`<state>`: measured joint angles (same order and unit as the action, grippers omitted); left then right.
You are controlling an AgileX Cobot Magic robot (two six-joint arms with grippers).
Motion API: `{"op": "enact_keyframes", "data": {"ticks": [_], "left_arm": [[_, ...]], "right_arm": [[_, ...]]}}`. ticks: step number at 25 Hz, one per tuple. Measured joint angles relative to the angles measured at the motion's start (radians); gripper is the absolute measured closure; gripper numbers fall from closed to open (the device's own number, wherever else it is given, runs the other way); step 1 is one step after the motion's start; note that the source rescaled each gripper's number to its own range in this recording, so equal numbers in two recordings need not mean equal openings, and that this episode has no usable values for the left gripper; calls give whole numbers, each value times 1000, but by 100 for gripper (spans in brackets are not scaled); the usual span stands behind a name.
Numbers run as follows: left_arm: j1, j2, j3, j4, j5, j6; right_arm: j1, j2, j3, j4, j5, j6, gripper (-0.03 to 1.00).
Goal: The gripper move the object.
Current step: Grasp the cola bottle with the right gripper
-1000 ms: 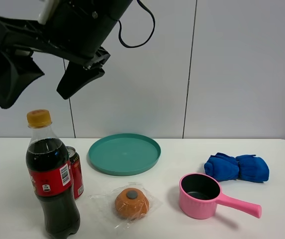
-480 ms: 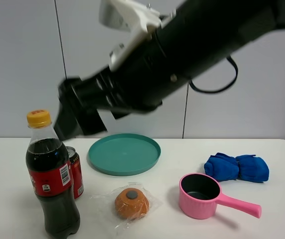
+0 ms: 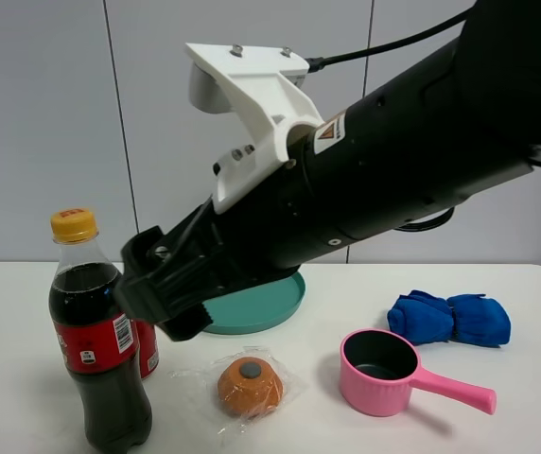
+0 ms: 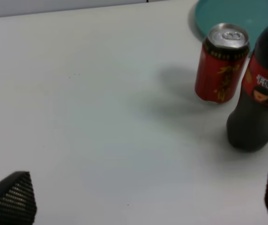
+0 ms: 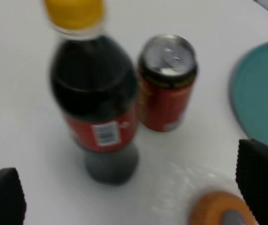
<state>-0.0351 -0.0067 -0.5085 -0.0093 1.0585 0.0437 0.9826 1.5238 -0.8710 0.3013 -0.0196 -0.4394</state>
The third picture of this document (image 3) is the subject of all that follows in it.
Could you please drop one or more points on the wrapped orange bun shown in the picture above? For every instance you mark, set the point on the wrapped orange bun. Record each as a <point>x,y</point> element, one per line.
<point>207,407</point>

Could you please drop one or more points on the red herbal tea can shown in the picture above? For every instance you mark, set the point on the red herbal tea can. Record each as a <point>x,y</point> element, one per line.
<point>148,348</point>

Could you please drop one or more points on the cola bottle yellow cap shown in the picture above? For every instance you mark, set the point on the cola bottle yellow cap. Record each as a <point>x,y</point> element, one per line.
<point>98,341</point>

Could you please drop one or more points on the pink saucepan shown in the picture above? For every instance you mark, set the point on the pink saucepan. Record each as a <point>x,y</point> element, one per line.
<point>379,370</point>

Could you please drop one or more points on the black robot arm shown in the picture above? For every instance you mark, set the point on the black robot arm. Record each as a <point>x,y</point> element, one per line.
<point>464,119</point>

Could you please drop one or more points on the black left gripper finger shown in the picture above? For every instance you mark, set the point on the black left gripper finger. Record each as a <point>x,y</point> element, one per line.
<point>181,317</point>

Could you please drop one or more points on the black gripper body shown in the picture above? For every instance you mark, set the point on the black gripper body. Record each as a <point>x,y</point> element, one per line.
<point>261,239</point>

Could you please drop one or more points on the blue folded cloth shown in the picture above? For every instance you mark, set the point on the blue folded cloth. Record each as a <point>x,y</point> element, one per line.
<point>475,319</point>

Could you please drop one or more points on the white camera mount with camera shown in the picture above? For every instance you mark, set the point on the white camera mount with camera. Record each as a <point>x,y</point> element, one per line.
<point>262,86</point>

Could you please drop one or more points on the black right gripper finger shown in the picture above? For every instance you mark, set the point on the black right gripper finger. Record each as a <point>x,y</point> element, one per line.
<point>138,254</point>

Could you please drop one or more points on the teal round plate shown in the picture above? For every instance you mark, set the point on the teal round plate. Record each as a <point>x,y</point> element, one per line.
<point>256,309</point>

